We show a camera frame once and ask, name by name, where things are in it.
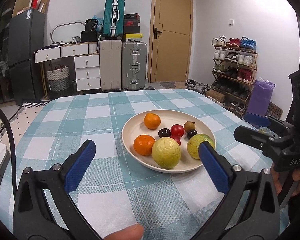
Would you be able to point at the silver suitcase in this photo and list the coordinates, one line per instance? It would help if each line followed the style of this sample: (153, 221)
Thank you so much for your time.
(134, 65)

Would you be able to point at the brown longan fruit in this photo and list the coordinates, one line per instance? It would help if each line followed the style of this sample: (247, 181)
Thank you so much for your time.
(189, 125)

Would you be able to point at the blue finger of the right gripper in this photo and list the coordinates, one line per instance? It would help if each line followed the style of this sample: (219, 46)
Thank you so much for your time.
(258, 140)
(257, 119)

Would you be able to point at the purple bag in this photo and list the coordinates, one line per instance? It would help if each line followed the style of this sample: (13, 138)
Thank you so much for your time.
(260, 96)

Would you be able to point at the teal checkered tablecloth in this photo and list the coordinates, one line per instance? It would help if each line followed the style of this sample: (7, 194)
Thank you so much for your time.
(117, 191)

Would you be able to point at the cream oval plate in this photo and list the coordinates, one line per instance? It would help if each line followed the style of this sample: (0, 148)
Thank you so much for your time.
(135, 127)

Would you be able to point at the large yellow-green guava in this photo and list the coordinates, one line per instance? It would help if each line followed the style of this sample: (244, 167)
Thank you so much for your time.
(195, 141)

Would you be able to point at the person's right hand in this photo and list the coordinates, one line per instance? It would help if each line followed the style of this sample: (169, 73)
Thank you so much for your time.
(278, 186)

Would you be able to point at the woven laundry basket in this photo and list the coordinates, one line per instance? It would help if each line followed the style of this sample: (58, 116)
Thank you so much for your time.
(58, 78)

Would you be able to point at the stacked shoe boxes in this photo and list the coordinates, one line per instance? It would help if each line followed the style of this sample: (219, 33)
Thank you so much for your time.
(131, 28)

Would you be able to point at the black refrigerator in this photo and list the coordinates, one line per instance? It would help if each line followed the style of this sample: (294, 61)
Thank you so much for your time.
(26, 36)

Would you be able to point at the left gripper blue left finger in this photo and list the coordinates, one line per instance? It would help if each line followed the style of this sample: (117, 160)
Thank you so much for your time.
(43, 207)

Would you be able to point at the wooden shoe rack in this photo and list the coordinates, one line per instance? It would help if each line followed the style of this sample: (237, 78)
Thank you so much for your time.
(234, 71)

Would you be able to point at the orange tangerine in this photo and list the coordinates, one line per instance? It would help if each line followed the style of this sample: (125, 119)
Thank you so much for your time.
(152, 121)
(143, 144)

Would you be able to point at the white drawer desk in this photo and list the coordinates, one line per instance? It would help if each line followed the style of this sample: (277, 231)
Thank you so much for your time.
(82, 59)

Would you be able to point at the yellow guava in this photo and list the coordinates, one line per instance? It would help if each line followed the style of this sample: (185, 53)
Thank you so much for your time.
(166, 152)

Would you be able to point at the dark purple plum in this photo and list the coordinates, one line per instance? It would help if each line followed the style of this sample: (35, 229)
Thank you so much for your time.
(164, 132)

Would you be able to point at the person's left hand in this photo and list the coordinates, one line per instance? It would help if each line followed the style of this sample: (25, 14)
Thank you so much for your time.
(133, 232)

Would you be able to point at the teal suitcase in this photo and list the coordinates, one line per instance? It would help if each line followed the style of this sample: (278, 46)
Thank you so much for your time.
(113, 19)

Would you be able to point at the beige suitcase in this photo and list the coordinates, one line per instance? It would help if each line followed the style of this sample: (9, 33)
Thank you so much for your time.
(110, 64)

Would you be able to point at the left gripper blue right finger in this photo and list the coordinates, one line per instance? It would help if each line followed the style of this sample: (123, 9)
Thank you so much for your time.
(249, 208)

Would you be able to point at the wooden door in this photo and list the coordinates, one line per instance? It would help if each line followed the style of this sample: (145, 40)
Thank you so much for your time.
(170, 40)

